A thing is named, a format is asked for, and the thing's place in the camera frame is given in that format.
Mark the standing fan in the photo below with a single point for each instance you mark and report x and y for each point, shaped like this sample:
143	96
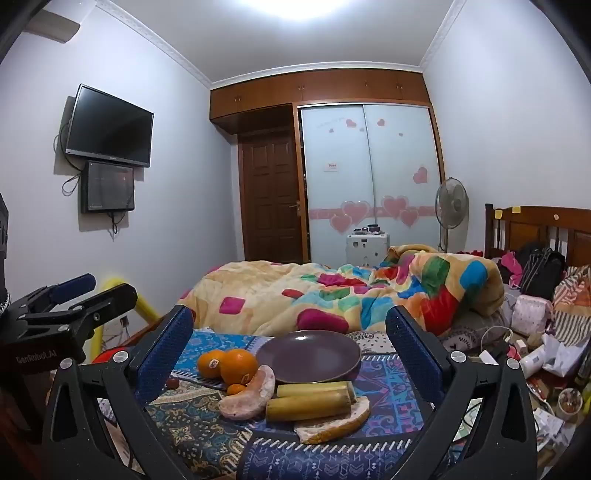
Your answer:
452	203

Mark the orange with sticker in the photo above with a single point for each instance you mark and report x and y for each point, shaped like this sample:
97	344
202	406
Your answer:
208	365

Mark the striped cloth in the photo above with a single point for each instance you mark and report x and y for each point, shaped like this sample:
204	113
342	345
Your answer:
572	304

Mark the yellow foam tube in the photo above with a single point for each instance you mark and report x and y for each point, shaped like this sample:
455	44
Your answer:
150	310

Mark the white paper bag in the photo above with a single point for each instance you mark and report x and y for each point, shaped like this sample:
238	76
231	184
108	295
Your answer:
563	355

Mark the blue paisley cloth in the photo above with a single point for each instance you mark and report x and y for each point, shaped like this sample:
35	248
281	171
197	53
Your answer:
217	344

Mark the large orange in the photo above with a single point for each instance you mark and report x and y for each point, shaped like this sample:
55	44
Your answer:
238	367

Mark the small red fruit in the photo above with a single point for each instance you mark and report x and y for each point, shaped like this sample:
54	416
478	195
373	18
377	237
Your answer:
172	382

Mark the round tin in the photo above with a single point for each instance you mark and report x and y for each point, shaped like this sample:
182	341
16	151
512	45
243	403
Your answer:
570	402

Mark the grey printed pillow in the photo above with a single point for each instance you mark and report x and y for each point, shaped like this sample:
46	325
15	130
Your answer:
471	327

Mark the pale pink pouch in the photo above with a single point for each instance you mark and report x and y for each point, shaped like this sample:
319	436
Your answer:
531	314

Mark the wooden headboard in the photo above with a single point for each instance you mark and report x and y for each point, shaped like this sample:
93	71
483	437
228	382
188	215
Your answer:
531	226

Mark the frosted sliding wardrobe doors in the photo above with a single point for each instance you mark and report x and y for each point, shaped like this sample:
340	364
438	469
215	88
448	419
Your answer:
341	175

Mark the white bottle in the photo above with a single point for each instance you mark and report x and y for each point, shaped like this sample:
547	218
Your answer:
533	360

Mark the purple plate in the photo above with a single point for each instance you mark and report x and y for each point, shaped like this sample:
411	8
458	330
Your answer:
307	355

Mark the white black-printed sheet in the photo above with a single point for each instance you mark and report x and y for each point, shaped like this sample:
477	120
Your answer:
374	344

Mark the small black wall monitor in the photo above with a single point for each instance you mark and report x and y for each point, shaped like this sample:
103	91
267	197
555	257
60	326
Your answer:
108	184

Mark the peeled pomelo segment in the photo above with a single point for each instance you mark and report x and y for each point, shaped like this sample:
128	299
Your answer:
249	397

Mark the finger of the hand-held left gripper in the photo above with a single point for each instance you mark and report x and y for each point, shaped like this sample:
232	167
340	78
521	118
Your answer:
108	300
69	286

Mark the brown wooden door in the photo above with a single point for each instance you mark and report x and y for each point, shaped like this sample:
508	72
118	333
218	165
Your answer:
270	198

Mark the black wall television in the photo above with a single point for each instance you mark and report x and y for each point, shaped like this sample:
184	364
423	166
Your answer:
108	124

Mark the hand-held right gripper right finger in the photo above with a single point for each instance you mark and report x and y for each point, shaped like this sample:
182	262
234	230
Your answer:
411	357

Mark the pink garment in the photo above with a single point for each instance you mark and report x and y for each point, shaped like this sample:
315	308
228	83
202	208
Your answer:
510	263

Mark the pomelo wedge with peel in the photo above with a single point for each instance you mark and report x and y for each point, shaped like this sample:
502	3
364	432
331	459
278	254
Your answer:
332	427

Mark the black bag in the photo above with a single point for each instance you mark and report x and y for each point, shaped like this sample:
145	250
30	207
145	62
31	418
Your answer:
540	272

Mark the yellow sugarcane piece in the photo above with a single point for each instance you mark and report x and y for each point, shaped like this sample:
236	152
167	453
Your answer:
304	408
314	390

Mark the wooden overhead cabinet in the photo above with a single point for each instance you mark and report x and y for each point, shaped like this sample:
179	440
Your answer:
277	92

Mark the small tangerine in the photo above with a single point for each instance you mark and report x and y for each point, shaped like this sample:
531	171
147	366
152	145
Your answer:
235	390

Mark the colourful patchwork blanket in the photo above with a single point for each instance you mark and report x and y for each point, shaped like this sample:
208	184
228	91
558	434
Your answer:
277	286

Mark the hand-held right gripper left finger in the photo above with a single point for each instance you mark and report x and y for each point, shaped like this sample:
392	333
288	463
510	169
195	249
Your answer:
166	353

